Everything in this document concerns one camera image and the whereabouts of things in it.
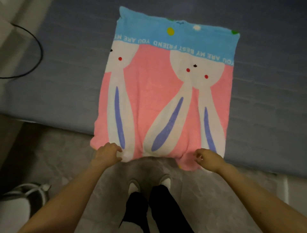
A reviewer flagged person's left hand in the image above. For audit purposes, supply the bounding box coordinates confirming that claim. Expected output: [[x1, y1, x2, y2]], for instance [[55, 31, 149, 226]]
[[92, 142, 123, 169]]

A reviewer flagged person's shoe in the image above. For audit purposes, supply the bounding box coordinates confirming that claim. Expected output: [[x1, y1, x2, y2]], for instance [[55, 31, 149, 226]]
[[159, 174, 173, 190], [128, 179, 141, 196]]

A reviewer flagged black cable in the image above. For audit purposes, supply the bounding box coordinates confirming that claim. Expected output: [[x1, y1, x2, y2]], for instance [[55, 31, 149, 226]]
[[0, 23, 44, 79]]

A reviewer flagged person's right forearm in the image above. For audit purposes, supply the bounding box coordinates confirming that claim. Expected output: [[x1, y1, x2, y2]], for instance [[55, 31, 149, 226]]
[[215, 163, 307, 233]]

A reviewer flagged person's leg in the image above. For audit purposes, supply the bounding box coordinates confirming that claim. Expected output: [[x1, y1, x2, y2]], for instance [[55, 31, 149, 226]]
[[119, 192, 150, 233], [148, 184, 195, 233]]

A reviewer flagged white bucket with handle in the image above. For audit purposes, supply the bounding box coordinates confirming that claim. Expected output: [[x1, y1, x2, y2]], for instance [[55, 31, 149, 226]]
[[0, 183, 51, 233]]

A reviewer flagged person's left leg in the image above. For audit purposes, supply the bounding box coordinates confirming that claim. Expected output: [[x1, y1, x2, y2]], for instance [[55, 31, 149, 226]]
[[119, 192, 150, 233]]

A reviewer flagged person's right hand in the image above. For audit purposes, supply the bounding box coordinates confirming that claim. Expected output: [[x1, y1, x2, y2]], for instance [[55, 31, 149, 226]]
[[193, 148, 226, 173]]

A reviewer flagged blue bed mattress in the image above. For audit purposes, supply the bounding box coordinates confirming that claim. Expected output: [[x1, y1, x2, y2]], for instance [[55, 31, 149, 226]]
[[0, 0, 307, 178]]

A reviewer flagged pink and blue rabbit towel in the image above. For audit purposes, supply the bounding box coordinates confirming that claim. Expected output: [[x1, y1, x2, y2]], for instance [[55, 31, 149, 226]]
[[90, 6, 241, 172]]

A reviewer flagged person's left forearm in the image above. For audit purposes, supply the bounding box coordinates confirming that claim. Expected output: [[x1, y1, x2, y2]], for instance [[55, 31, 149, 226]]
[[18, 162, 108, 233]]

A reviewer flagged person's left shoe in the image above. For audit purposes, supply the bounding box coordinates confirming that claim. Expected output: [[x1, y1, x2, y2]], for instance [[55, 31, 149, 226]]
[[128, 179, 141, 196]]

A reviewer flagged person's right leg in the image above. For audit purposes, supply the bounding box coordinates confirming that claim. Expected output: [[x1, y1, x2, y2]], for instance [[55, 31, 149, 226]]
[[148, 184, 195, 233]]

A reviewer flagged person's right shoe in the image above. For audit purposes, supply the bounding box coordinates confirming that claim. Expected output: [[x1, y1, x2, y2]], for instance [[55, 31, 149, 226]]
[[159, 174, 173, 190]]

